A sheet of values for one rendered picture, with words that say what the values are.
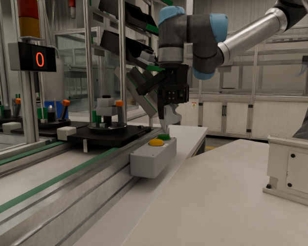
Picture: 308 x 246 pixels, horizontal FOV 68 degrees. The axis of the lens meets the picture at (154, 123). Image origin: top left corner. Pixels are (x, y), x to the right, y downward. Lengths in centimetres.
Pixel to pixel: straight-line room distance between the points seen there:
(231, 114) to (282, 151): 410
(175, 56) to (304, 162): 41
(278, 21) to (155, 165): 65
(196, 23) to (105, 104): 38
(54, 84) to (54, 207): 138
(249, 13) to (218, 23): 879
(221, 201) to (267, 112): 414
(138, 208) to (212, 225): 16
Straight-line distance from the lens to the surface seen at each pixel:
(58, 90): 173
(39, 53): 74
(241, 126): 474
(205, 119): 482
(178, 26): 69
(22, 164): 70
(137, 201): 58
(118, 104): 79
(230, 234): 50
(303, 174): 64
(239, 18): 947
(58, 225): 42
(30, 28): 74
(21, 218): 38
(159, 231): 48
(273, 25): 93
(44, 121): 93
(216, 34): 69
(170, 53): 67
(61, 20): 1359
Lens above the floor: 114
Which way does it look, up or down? 10 degrees down
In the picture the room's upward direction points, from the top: straight up
